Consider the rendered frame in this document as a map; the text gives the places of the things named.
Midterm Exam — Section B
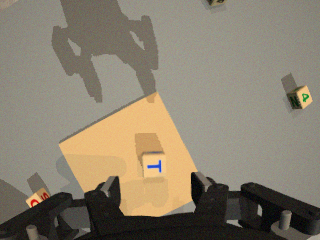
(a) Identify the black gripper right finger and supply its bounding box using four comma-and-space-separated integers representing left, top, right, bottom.
185, 172, 320, 240

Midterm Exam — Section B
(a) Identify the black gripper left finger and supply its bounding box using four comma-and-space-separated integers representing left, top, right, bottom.
0, 176, 138, 240

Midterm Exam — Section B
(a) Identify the wooden block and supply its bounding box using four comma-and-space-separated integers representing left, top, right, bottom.
208, 0, 227, 6
26, 188, 50, 208
287, 85, 312, 110
142, 151, 166, 178

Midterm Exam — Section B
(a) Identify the tan flat mat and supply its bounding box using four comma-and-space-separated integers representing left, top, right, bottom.
59, 92, 198, 217

